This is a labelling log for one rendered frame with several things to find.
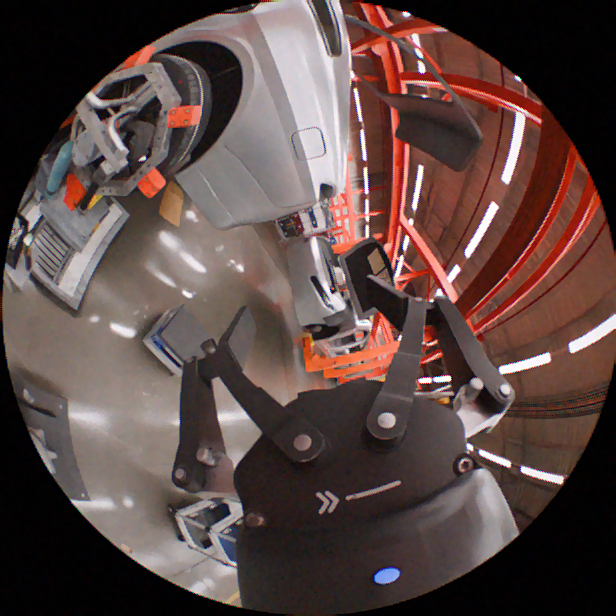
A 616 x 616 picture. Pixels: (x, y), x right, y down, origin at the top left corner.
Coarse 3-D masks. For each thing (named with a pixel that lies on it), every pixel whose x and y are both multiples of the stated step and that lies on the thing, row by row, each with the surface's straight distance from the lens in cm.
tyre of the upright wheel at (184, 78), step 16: (176, 64) 86; (192, 64) 95; (176, 80) 84; (192, 80) 83; (208, 80) 100; (192, 96) 81; (208, 96) 95; (208, 112) 97; (176, 128) 82; (192, 128) 83; (176, 144) 83; (192, 144) 94; (176, 160) 86
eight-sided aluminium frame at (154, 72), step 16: (144, 64) 85; (160, 64) 86; (112, 80) 93; (160, 80) 78; (96, 96) 99; (160, 96) 76; (176, 96) 77; (160, 112) 76; (80, 128) 110; (160, 128) 76; (160, 144) 77; (160, 160) 78; (80, 176) 106; (96, 192) 102; (112, 192) 95; (128, 192) 90
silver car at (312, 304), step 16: (304, 240) 315; (320, 240) 364; (288, 256) 300; (304, 256) 280; (320, 256) 287; (304, 272) 261; (320, 272) 259; (304, 288) 252; (320, 288) 249; (336, 288) 370; (304, 304) 253; (320, 304) 250; (336, 304) 256; (352, 304) 347; (304, 320) 265; (320, 320) 264; (368, 320) 400; (320, 336) 346; (336, 336) 336; (352, 336) 705; (368, 336) 470; (336, 352) 535; (352, 352) 556
